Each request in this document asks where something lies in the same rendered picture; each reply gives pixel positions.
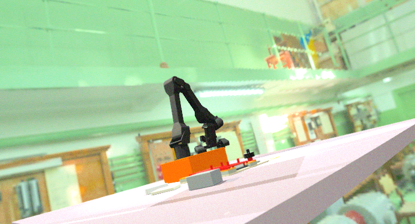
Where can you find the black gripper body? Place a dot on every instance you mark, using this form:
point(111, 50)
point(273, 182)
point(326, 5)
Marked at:
point(211, 142)

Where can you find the black tyre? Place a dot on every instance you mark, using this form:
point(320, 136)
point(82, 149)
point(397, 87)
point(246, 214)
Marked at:
point(249, 155)

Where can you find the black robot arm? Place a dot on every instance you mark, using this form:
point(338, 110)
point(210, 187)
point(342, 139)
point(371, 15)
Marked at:
point(180, 132)

